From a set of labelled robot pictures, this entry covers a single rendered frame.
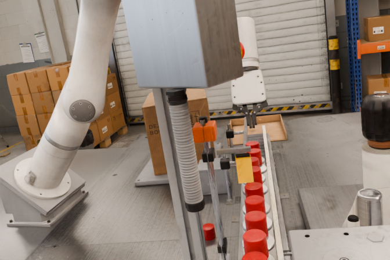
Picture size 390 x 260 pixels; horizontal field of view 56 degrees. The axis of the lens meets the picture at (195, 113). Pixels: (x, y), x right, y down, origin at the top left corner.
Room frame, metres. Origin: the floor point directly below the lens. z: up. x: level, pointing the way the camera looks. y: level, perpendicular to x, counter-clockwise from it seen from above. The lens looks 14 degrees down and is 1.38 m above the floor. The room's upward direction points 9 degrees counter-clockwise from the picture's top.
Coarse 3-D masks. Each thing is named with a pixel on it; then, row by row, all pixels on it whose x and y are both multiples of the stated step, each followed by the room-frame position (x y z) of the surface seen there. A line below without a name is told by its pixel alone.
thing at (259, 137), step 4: (248, 136) 1.52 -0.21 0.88; (252, 136) 1.51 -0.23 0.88; (256, 136) 1.50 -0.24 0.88; (260, 136) 1.49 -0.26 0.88; (248, 140) 1.46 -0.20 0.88; (252, 140) 1.45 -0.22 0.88; (256, 140) 1.45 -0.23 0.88; (260, 140) 1.44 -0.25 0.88; (260, 144) 1.40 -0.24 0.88; (260, 148) 1.35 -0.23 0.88; (264, 148) 1.35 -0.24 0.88; (264, 152) 1.30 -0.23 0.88; (264, 156) 1.26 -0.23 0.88; (276, 252) 0.70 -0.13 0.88
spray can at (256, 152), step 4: (248, 152) 0.79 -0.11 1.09; (252, 152) 0.78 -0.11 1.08; (256, 152) 0.78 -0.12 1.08; (260, 152) 0.78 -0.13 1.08; (252, 156) 0.78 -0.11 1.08; (256, 156) 0.78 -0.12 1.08; (260, 156) 0.78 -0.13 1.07; (260, 160) 0.78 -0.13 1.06; (260, 164) 0.78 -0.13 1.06; (264, 168) 0.78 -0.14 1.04; (264, 172) 0.77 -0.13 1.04; (268, 180) 0.79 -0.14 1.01; (268, 184) 0.78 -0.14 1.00; (268, 188) 0.78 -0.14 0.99; (268, 192) 0.78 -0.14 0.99; (272, 216) 0.78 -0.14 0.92; (272, 220) 0.78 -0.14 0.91
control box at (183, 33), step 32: (128, 0) 0.64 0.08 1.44; (160, 0) 0.59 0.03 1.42; (192, 0) 0.54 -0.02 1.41; (224, 0) 0.58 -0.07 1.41; (128, 32) 0.66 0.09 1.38; (160, 32) 0.60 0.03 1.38; (192, 32) 0.55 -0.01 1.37; (224, 32) 0.58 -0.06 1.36; (160, 64) 0.61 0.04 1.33; (192, 64) 0.56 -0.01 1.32; (224, 64) 0.57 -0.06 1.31
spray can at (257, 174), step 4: (252, 168) 0.69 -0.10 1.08; (256, 168) 0.69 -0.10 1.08; (260, 168) 0.69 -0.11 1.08; (256, 172) 0.67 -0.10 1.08; (260, 172) 0.68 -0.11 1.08; (256, 176) 0.67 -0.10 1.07; (260, 176) 0.68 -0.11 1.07; (256, 180) 0.67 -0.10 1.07; (260, 180) 0.68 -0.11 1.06; (264, 188) 0.68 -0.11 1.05; (244, 192) 0.68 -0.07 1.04; (264, 192) 0.67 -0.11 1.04; (244, 196) 0.68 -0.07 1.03; (264, 196) 0.67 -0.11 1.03; (268, 196) 0.68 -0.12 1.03; (244, 200) 0.68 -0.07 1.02; (268, 200) 0.68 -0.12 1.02; (244, 204) 0.69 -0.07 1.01
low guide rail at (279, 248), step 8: (264, 128) 1.48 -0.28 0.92; (264, 136) 1.38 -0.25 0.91; (264, 144) 1.30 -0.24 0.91; (272, 184) 0.96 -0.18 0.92; (272, 192) 0.91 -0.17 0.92; (272, 200) 0.87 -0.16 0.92; (272, 208) 0.83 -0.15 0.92; (280, 240) 0.69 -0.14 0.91; (280, 248) 0.66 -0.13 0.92; (280, 256) 0.64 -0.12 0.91
